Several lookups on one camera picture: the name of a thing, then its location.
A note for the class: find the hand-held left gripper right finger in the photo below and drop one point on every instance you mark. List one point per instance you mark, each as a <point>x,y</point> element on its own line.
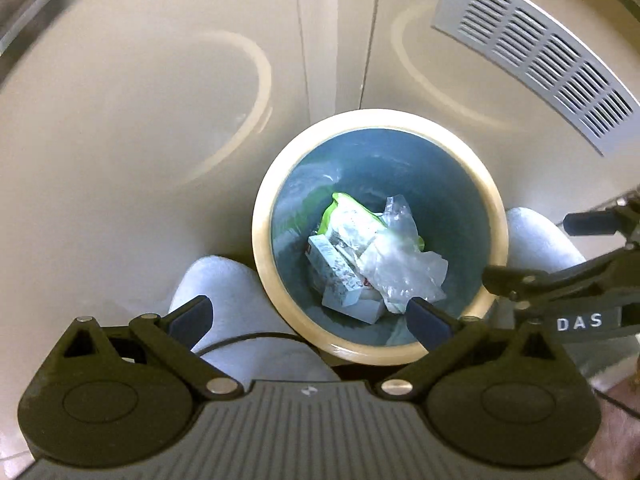
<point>427,322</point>

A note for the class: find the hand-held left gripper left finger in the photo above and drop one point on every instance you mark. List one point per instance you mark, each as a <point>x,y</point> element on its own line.
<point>192,317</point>

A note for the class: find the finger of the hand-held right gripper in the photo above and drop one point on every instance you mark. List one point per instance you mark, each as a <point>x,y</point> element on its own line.
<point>590,222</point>
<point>505,280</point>

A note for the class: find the clear plastic bag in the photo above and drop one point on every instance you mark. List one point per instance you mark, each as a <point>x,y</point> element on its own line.
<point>400,265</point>

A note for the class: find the plain white carton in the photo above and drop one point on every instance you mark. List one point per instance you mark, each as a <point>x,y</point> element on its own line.
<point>355,310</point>

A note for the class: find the white printed carton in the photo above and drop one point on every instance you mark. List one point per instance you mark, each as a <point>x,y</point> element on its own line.
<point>330,260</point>

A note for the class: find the blue bin cream rim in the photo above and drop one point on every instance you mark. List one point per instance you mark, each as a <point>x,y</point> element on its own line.
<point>300,185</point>

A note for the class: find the silver vent grille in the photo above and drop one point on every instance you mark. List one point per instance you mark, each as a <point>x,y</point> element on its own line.
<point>540,55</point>

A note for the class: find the beige cabinet door with vent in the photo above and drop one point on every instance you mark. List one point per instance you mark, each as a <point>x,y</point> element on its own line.
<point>400,35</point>

